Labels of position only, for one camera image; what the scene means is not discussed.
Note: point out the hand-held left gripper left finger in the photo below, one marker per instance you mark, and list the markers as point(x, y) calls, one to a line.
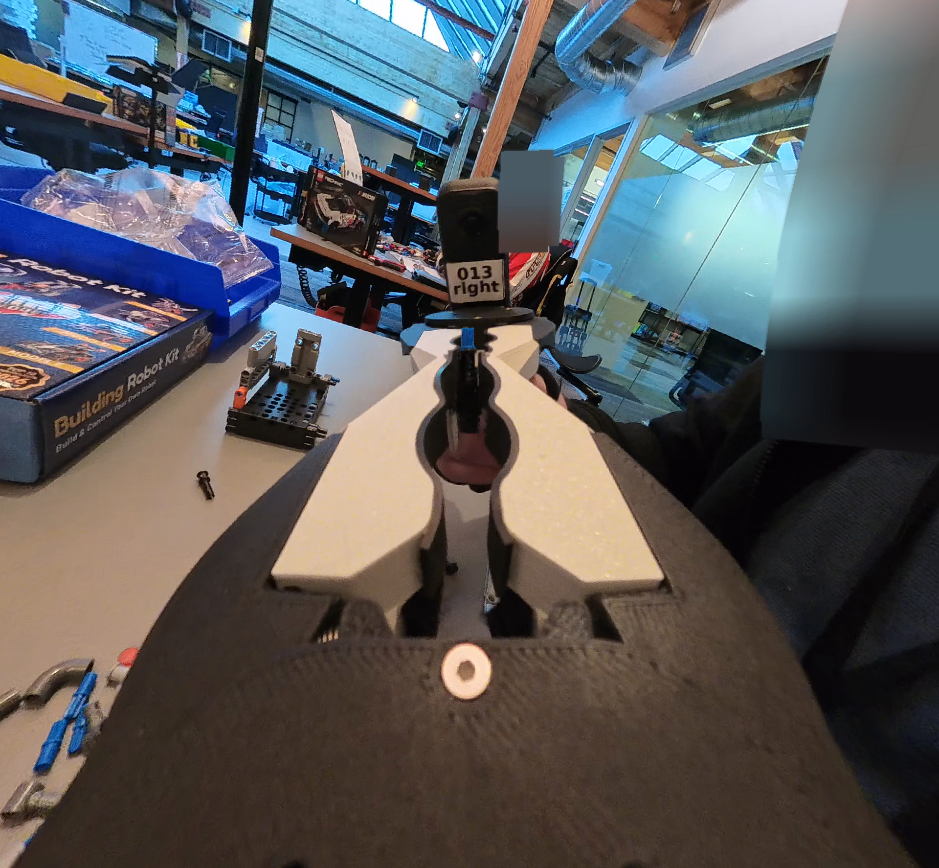
point(367, 516)

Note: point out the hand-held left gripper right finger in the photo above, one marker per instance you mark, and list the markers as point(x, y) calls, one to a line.
point(572, 516)

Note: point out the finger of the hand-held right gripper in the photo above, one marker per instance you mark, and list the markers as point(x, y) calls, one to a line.
point(433, 347)
point(517, 354)

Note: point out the blue connector pin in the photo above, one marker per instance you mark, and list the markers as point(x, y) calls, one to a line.
point(467, 338)

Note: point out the blue plastic bin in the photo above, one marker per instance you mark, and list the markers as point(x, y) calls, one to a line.
point(235, 296)

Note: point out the person's right forearm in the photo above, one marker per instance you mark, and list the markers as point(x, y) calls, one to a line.
point(646, 450)

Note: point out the person's right hand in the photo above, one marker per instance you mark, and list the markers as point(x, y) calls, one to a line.
point(473, 454)

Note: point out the black office chair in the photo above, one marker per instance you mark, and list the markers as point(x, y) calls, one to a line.
point(565, 325)

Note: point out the dark printed box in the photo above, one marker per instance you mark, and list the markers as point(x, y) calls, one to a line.
point(342, 211)

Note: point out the black steel pillar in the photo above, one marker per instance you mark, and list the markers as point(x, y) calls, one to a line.
point(253, 76)

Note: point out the red round piece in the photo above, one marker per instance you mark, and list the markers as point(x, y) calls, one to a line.
point(128, 655)

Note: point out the person's dark clothing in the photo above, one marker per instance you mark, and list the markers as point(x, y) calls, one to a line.
point(837, 604)

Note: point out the clear plastic bag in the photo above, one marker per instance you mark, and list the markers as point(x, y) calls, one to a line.
point(147, 215)

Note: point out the robot kit box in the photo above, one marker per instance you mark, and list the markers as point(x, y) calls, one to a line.
point(88, 354)

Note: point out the pile of building kit parts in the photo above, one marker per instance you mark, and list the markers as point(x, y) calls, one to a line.
point(66, 714)

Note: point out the long background workbench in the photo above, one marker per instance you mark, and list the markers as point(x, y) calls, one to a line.
point(74, 112)

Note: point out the black base plate assembly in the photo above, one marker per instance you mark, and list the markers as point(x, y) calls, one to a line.
point(279, 406)

